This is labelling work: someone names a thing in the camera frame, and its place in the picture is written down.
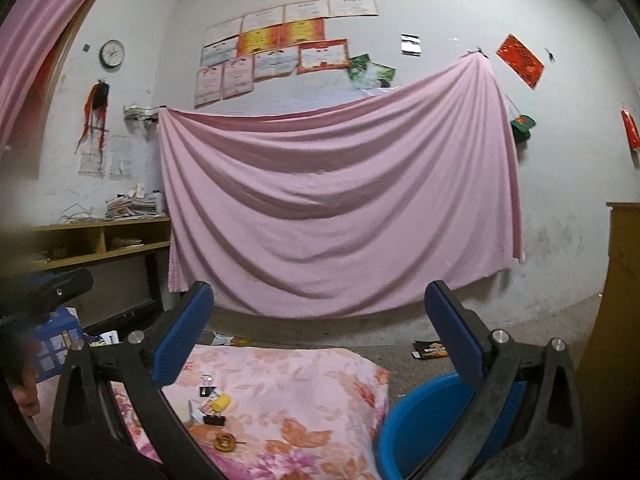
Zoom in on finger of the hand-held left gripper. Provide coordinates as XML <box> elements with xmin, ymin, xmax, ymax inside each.
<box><xmin>0</xmin><ymin>267</ymin><xmax>94</xmax><ymax>318</ymax></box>

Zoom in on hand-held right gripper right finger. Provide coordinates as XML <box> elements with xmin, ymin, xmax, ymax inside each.
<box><xmin>407</xmin><ymin>280</ymin><xmax>586</xmax><ymax>480</ymax></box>

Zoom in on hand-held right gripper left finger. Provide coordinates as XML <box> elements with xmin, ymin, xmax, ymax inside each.
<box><xmin>47</xmin><ymin>281</ymin><xmax>236</xmax><ymax>480</ymax></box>

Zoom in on blue plastic bucket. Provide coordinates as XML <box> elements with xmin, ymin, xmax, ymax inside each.
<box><xmin>376</xmin><ymin>372</ymin><xmax>531</xmax><ymax>480</ymax></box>

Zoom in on round wooden disc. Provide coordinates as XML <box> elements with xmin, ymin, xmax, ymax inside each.
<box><xmin>214</xmin><ymin>432</ymin><xmax>246</xmax><ymax>453</ymax></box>

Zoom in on person's left hand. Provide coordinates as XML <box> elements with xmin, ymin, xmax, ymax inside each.
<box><xmin>12</xmin><ymin>340</ymin><xmax>42</xmax><ymax>417</ymax></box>

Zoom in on black and orange wrapper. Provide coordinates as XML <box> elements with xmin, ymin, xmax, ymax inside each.
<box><xmin>412</xmin><ymin>341</ymin><xmax>448</xmax><ymax>361</ymax></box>

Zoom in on blue cardboard box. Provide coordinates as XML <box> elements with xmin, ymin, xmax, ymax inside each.
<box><xmin>27</xmin><ymin>306</ymin><xmax>84</xmax><ymax>373</ymax></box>

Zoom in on wooden desk with shelf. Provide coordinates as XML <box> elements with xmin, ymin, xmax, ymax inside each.
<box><xmin>0</xmin><ymin>216</ymin><xmax>172</xmax><ymax>331</ymax></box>

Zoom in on stack of books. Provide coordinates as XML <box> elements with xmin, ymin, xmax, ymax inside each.
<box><xmin>105</xmin><ymin>185</ymin><xmax>166</xmax><ymax>220</ymax></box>

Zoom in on floral pink blanket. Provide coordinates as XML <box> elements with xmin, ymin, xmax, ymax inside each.
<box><xmin>12</xmin><ymin>344</ymin><xmax>391</xmax><ymax>480</ymax></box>

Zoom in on wooden cabinet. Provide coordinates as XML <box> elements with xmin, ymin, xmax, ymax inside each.
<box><xmin>575</xmin><ymin>201</ymin><xmax>640</xmax><ymax>461</ymax></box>

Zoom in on red hanging scarf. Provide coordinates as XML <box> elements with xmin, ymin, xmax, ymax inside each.
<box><xmin>75</xmin><ymin>80</ymin><xmax>111</xmax><ymax>156</ymax></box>

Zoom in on pink curtain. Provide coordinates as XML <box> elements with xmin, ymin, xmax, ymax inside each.
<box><xmin>0</xmin><ymin>0</ymin><xmax>118</xmax><ymax>146</ymax></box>

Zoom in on green photo print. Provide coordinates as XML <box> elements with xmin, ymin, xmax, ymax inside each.
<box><xmin>348</xmin><ymin>54</ymin><xmax>373</xmax><ymax>83</ymax></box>
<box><xmin>362</xmin><ymin>62</ymin><xmax>397</xmax><ymax>92</ymax></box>

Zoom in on red hanging packet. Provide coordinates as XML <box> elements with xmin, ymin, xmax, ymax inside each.
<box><xmin>621</xmin><ymin>107</ymin><xmax>640</xmax><ymax>151</ymax></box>

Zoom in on red paper square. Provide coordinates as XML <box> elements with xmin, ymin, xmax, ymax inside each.
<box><xmin>496</xmin><ymin>34</ymin><xmax>545</xmax><ymax>91</ymax></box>

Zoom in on wire clothes hanger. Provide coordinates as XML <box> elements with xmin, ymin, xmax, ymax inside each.
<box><xmin>57</xmin><ymin>203</ymin><xmax>103</xmax><ymax>223</ymax></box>

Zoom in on small wall calendar sheet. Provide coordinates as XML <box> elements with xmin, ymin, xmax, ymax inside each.
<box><xmin>78</xmin><ymin>147</ymin><xmax>106</xmax><ymax>178</ymax></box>

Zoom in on tall wall calendar sheet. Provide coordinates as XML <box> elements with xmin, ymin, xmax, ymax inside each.
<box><xmin>109</xmin><ymin>135</ymin><xmax>133</xmax><ymax>181</ymax></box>

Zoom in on pink wall sheet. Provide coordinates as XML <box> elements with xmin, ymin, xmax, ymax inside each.
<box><xmin>157</xmin><ymin>52</ymin><xmax>526</xmax><ymax>318</ymax></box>

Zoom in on wire wall rack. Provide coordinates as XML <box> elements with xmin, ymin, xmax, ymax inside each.
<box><xmin>123</xmin><ymin>104</ymin><xmax>161</xmax><ymax>123</ymax></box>

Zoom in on round wall clock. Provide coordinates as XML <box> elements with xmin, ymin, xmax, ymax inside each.
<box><xmin>99</xmin><ymin>39</ymin><xmax>125</xmax><ymax>68</ymax></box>

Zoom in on group of wall certificates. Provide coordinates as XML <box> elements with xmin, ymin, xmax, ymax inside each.
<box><xmin>192</xmin><ymin>0</ymin><xmax>379</xmax><ymax>110</ymax></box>

